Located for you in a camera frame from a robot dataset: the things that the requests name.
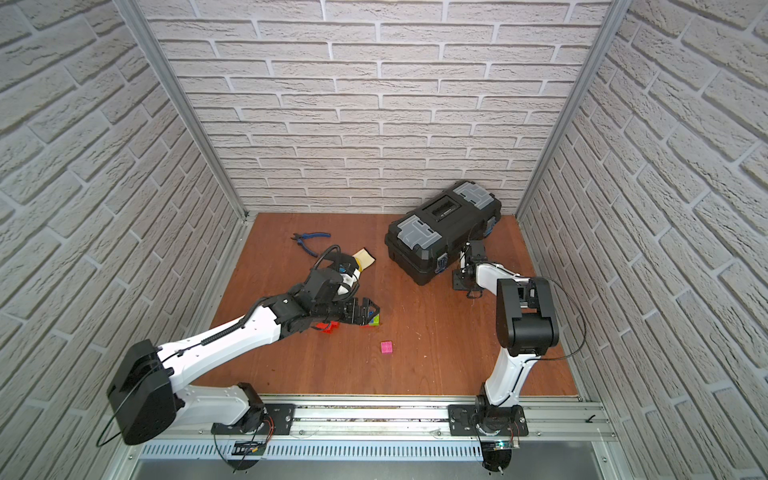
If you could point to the black plastic toolbox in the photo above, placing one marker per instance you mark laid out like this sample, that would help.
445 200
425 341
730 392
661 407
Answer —
429 238

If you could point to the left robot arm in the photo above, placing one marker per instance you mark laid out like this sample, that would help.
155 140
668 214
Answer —
152 389

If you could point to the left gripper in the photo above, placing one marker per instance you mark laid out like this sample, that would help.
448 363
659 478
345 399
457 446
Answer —
351 306

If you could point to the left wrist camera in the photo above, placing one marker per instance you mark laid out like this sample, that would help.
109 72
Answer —
343 282

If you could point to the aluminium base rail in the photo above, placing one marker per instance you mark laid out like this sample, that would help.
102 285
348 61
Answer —
397 428

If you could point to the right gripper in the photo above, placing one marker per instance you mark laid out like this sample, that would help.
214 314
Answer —
459 284

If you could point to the small red lego brick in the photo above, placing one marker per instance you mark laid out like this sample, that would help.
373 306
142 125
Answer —
326 327

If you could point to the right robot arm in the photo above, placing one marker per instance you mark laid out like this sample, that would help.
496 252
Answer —
526 328

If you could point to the blue handled pliers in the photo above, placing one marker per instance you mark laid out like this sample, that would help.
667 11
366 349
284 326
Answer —
301 240

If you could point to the black work glove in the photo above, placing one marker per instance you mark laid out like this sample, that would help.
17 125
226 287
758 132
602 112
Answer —
360 260

